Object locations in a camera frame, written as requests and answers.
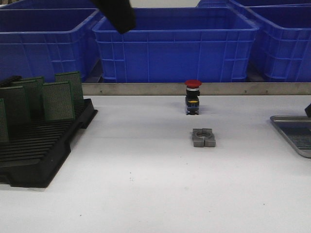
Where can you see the blue plastic crate centre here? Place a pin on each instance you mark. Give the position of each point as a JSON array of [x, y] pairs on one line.
[[172, 45]]

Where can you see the green perforated circuit board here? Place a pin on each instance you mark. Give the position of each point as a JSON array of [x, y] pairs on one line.
[[58, 101], [298, 134]]

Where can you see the green circuit board rear right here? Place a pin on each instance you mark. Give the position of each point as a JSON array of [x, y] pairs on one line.
[[76, 85]]

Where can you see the red emergency stop button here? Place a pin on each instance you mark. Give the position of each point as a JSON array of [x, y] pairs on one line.
[[192, 96]]

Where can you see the silver metal tray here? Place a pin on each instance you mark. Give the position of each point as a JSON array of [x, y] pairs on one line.
[[276, 120]]

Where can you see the blue crate back right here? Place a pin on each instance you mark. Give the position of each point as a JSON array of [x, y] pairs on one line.
[[249, 3]]

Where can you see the green circuit board far left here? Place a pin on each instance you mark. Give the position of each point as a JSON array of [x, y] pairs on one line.
[[4, 135]]

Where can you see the blue plastic crate right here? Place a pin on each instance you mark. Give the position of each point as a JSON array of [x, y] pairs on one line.
[[282, 49]]

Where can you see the blue plastic crate left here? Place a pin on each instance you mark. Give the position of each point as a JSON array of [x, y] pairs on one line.
[[43, 42]]

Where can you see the blue crate back left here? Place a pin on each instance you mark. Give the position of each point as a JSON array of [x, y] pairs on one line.
[[49, 4]]

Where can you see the grey metal clamp block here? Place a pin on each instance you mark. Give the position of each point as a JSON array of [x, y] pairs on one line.
[[203, 137]]

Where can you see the blue plastic crate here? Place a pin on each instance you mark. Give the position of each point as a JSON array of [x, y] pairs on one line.
[[172, 45], [282, 49], [43, 42]]

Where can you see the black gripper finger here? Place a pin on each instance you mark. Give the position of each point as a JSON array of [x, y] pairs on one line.
[[308, 110], [119, 12]]

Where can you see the black slotted board rack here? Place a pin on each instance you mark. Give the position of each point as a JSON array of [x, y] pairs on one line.
[[36, 151]]

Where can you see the green circuit board rear left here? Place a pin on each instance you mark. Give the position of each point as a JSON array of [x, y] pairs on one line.
[[33, 90]]

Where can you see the green perforated circuit board front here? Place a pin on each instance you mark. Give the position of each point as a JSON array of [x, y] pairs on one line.
[[298, 134]]

